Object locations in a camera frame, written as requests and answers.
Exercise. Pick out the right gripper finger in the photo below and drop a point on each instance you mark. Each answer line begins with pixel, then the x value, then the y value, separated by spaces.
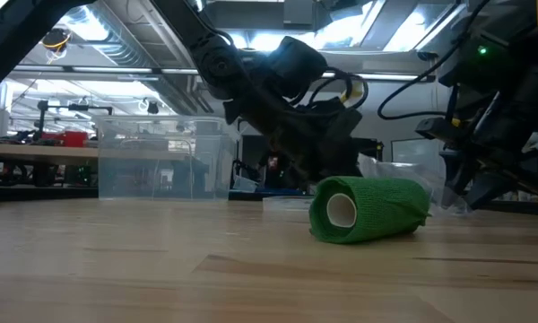
pixel 488 193
pixel 456 172

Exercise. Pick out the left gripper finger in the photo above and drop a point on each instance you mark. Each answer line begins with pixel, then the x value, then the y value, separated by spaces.
pixel 327 157

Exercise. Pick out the clear plastic bag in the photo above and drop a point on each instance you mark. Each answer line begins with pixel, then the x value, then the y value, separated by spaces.
pixel 399 168

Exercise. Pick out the green elastic bandage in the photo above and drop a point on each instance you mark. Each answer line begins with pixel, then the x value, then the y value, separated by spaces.
pixel 376 211

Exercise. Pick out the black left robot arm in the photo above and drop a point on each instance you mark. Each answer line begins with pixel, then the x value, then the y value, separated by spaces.
pixel 9 45

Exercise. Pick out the white whiteboard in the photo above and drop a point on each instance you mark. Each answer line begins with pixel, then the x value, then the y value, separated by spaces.
pixel 417 152

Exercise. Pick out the small clear bin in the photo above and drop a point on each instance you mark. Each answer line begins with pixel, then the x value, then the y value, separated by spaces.
pixel 244 184

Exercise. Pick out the black hanging spotlight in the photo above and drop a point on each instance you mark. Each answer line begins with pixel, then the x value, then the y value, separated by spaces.
pixel 152 107

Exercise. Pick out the clear plastic container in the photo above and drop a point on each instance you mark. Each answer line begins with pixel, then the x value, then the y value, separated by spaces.
pixel 161 161

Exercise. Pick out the long ceiling light bar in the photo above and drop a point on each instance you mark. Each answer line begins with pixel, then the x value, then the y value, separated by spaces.
pixel 116 70

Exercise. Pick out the red plastic bin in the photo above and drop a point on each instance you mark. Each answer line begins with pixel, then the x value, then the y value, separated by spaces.
pixel 69 139

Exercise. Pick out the wooden workbench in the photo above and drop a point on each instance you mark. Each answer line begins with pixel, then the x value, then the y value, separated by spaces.
pixel 36 152

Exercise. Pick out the black camera rig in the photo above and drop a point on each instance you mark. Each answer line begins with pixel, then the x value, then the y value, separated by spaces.
pixel 42 121

